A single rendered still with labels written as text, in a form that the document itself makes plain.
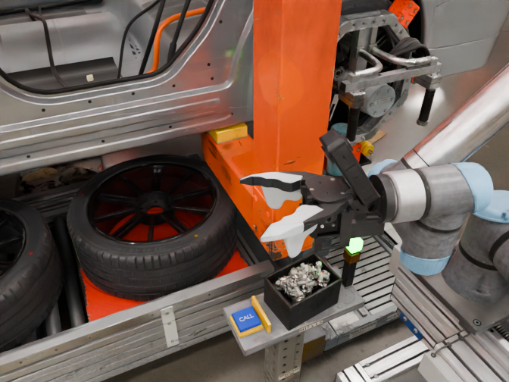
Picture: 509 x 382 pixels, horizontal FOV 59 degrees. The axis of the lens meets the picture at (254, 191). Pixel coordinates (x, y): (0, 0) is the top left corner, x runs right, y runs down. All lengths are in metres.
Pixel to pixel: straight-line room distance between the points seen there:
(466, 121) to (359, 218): 0.26
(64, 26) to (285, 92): 1.46
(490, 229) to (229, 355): 1.21
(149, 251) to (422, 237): 1.07
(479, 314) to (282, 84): 0.69
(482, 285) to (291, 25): 0.72
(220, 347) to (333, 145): 1.46
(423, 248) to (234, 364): 1.27
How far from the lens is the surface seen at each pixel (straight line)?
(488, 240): 1.02
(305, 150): 1.28
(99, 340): 1.63
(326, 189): 0.62
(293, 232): 0.56
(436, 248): 0.75
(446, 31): 2.23
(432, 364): 1.12
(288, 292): 1.39
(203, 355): 1.92
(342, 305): 1.51
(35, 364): 1.65
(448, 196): 0.68
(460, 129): 0.82
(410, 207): 0.65
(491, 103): 0.82
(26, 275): 1.67
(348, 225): 0.63
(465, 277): 1.11
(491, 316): 1.12
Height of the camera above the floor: 1.62
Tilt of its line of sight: 38 degrees down
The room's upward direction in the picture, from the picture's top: straight up
